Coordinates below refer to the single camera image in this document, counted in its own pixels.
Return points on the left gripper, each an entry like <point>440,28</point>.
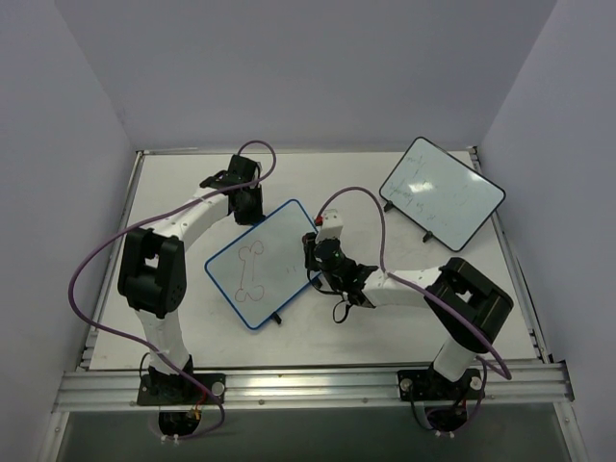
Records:
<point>247,212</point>

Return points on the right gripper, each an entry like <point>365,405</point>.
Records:
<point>311,252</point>

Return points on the blue framed whiteboard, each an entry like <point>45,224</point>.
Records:
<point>262,271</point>

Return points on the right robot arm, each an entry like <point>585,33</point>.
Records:
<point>470,306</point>

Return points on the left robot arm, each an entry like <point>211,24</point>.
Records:
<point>153,274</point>

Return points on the black framed whiteboard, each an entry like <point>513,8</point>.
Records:
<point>448,199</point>

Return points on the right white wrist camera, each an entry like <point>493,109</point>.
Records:
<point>330,225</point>

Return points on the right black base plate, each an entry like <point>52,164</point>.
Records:
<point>428,385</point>

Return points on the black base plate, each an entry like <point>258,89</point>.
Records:
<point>428,385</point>
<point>158,389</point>

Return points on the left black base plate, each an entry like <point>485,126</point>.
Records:
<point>158,389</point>

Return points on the aluminium front rail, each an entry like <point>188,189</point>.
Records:
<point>531,382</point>

